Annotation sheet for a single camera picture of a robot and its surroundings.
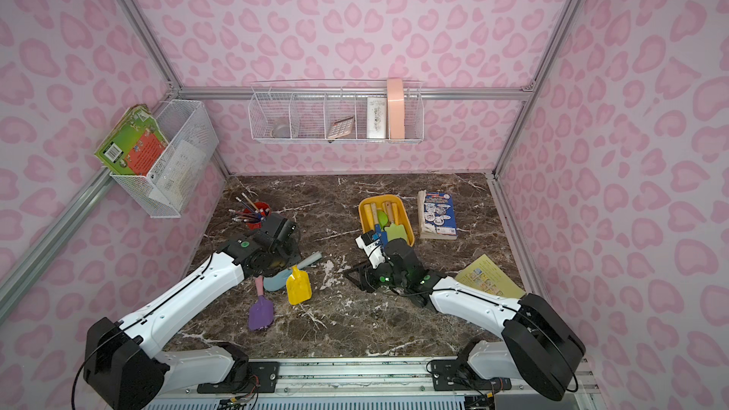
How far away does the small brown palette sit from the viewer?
36.3 inches

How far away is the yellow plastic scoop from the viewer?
78 cm

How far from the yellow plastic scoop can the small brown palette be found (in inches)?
17.4
